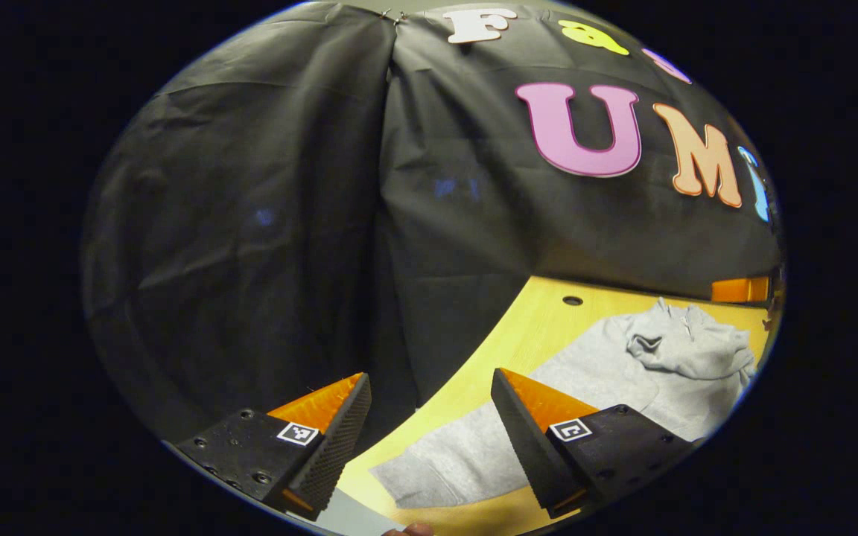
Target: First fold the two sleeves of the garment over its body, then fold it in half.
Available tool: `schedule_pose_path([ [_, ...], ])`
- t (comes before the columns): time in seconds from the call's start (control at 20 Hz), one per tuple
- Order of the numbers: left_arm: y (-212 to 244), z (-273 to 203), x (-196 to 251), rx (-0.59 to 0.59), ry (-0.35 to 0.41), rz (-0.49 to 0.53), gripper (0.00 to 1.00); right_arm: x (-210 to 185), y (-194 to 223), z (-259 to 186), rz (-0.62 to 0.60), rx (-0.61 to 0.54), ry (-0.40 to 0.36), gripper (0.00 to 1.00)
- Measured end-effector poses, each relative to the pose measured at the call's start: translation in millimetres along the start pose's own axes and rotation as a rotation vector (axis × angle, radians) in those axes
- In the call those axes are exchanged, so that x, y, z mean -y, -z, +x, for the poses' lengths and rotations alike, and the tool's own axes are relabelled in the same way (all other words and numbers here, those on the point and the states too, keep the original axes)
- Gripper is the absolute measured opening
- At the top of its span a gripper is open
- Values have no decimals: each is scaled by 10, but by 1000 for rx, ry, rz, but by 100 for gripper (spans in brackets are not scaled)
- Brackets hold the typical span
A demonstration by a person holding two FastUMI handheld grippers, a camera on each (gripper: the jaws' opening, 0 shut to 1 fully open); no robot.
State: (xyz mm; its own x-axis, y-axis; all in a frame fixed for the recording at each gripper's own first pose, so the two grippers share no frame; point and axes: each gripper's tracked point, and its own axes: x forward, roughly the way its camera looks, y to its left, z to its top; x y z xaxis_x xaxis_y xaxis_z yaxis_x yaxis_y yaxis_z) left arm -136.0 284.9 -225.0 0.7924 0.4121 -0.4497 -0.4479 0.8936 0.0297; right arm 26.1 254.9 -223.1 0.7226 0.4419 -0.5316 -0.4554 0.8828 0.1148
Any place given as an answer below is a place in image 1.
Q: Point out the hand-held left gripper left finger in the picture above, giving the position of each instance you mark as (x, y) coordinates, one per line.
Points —
(336, 454)

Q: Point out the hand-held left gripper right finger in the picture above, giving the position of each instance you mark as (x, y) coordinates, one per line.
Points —
(526, 454)

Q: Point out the metal cloth clip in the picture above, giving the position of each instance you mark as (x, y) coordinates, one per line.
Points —
(393, 15)

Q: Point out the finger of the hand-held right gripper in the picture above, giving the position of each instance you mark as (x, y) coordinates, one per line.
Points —
(738, 290)

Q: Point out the black table grommet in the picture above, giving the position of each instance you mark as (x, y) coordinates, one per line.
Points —
(572, 301)

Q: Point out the grey zip-neck sweatshirt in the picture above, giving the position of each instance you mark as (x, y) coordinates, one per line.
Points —
(623, 372)

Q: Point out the black backdrop cloth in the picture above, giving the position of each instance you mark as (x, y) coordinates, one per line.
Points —
(250, 223)

